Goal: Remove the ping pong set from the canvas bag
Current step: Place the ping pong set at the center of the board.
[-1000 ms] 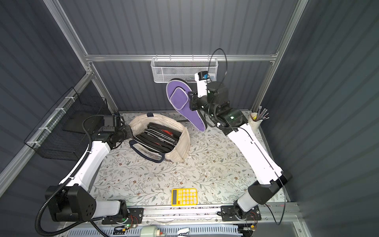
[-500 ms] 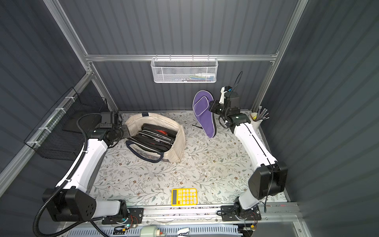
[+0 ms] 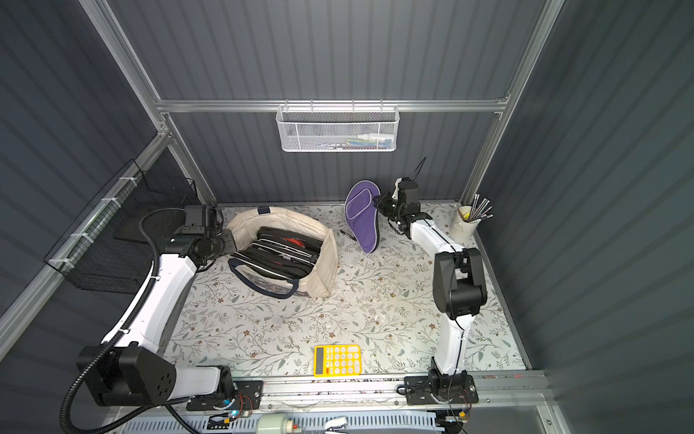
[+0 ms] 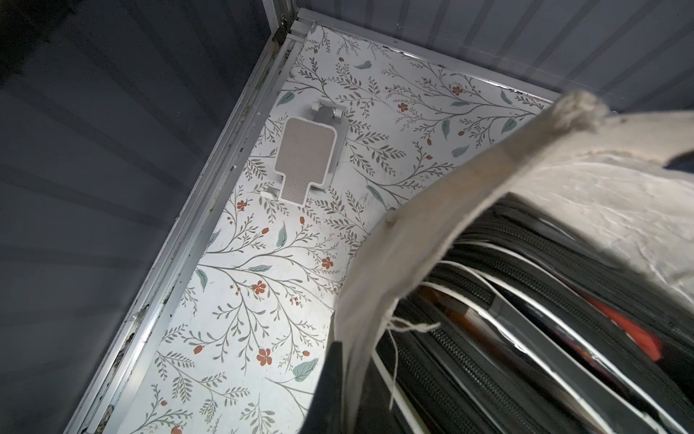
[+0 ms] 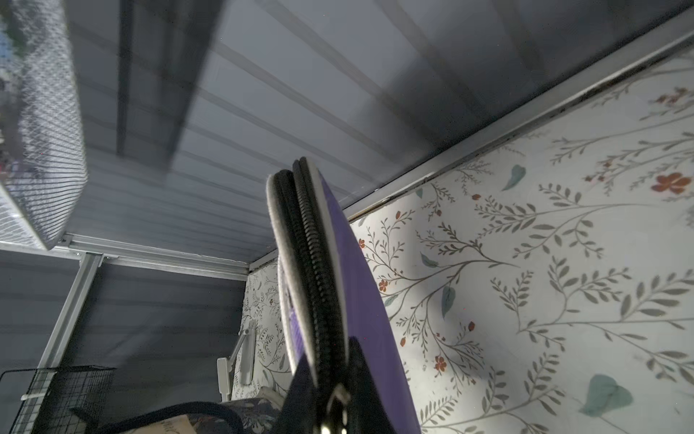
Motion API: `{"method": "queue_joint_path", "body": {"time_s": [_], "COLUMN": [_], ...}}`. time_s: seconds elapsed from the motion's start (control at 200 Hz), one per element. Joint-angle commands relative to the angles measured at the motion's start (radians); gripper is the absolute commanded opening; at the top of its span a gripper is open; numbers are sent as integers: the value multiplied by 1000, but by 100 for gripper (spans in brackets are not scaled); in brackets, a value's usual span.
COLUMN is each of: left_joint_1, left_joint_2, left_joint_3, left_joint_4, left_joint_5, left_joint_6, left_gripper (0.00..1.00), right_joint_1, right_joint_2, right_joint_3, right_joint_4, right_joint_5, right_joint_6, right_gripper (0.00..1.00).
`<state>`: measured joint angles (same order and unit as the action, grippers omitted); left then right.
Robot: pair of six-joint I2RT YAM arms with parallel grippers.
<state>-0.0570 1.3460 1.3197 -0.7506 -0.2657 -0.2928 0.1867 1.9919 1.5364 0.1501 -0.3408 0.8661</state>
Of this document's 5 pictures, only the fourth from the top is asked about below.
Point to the white folding phone stand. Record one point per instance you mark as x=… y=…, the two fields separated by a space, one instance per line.
x=309 y=153

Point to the black zippered paddle case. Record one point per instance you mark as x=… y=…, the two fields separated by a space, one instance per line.
x=530 y=329

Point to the floral canvas tote bag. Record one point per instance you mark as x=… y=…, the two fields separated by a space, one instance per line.
x=624 y=183

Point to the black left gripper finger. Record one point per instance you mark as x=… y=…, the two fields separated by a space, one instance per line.
x=325 y=413

